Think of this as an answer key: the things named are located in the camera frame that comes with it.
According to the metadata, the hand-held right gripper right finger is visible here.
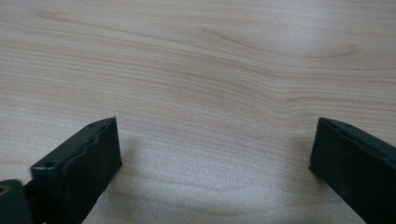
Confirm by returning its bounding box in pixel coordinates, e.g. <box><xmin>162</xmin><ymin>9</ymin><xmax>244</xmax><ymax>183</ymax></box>
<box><xmin>308</xmin><ymin>117</ymin><xmax>396</xmax><ymax>224</ymax></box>

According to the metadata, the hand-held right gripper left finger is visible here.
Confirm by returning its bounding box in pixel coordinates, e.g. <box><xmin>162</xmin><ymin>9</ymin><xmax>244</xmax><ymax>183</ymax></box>
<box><xmin>30</xmin><ymin>116</ymin><xmax>123</xmax><ymax>224</ymax></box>

